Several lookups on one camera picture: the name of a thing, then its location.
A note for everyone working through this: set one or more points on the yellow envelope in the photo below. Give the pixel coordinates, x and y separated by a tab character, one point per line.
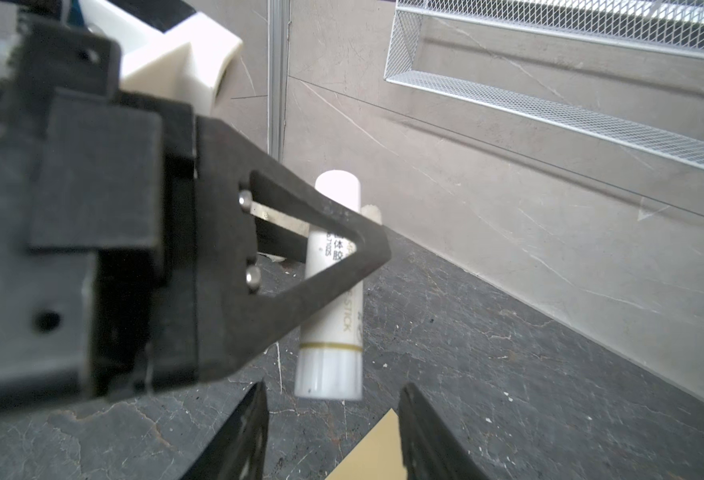
378	456

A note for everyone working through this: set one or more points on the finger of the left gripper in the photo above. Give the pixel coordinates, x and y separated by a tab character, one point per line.
280	237
235	321

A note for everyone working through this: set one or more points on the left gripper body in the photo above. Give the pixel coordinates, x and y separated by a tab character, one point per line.
97	228

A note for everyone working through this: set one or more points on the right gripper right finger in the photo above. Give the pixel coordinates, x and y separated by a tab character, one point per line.
429	449

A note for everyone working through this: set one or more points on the white wire mesh basket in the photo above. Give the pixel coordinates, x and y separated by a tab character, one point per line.
627	72

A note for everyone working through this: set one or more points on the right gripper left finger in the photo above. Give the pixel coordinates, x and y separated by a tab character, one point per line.
238	448

